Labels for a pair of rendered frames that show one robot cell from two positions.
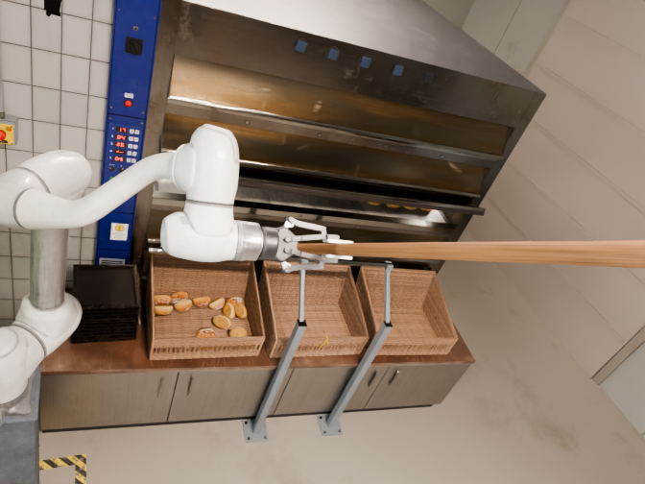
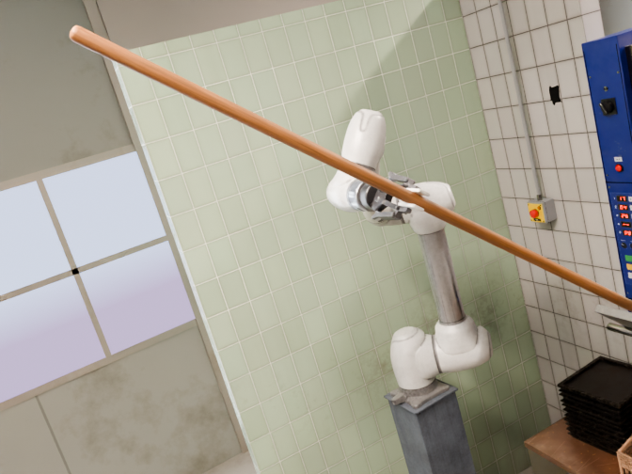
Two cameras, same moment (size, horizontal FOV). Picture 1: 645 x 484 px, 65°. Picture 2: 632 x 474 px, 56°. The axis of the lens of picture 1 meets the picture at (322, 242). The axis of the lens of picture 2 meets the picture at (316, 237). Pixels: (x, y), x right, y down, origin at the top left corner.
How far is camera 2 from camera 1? 1.78 m
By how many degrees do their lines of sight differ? 90
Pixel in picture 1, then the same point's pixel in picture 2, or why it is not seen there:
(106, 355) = (587, 460)
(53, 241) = (426, 253)
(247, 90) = not seen: outside the picture
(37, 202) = not seen: hidden behind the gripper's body
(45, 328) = (439, 339)
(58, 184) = not seen: hidden behind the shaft
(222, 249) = (339, 195)
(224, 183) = (347, 146)
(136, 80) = (620, 140)
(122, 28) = (596, 93)
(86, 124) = (599, 198)
